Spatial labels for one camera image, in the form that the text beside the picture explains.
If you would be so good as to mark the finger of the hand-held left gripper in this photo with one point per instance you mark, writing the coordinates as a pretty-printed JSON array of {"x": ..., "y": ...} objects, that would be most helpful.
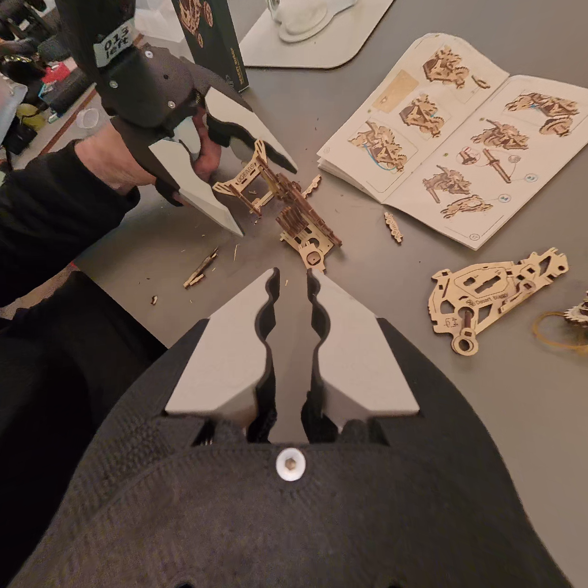
[
  {"x": 183, "y": 179},
  {"x": 243, "y": 119}
]

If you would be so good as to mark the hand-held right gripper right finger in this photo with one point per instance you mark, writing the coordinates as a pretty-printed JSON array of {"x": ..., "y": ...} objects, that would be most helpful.
[{"x": 367, "y": 367}]

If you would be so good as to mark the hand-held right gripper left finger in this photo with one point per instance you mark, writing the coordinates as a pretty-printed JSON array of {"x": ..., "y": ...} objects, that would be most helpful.
[{"x": 216, "y": 367}]

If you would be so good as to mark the partly built wooden model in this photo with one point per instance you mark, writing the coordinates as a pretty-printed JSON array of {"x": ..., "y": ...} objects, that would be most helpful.
[{"x": 294, "y": 220}]

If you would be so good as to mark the person's left forearm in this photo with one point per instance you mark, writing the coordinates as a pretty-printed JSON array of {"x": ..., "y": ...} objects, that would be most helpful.
[{"x": 46, "y": 220}]

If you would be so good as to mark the dark green model box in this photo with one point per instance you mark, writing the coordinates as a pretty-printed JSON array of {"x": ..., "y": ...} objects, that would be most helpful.
[{"x": 206, "y": 41}]

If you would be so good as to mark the wooden model side plate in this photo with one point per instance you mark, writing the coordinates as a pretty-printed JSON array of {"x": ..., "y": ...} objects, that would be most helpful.
[{"x": 487, "y": 303}]

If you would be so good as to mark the person's left hand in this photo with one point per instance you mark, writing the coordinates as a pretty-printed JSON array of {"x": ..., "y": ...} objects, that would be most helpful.
[{"x": 110, "y": 156}]

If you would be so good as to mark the clear plastic cup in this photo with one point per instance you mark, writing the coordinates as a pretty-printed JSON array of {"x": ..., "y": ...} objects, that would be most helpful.
[{"x": 87, "y": 120}]

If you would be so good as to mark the dark wooden sprue scrap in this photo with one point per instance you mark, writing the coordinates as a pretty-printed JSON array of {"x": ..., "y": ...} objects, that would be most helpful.
[{"x": 200, "y": 268}]

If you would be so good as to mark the small wooden track strip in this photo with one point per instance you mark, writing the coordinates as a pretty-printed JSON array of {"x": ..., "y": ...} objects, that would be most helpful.
[
  {"x": 314, "y": 183},
  {"x": 393, "y": 227}
]

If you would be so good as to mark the yellow rubber band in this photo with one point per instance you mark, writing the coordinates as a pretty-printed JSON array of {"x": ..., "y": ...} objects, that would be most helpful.
[{"x": 535, "y": 328}]

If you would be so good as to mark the open instruction booklet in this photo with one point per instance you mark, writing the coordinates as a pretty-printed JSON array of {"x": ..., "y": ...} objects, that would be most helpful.
[{"x": 528, "y": 220}]

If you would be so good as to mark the wooden gear assembly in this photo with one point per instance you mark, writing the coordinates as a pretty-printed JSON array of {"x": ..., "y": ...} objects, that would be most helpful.
[{"x": 579, "y": 312}]

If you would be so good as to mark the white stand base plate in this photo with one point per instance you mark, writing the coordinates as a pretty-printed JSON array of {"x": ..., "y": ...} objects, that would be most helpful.
[{"x": 349, "y": 41}]

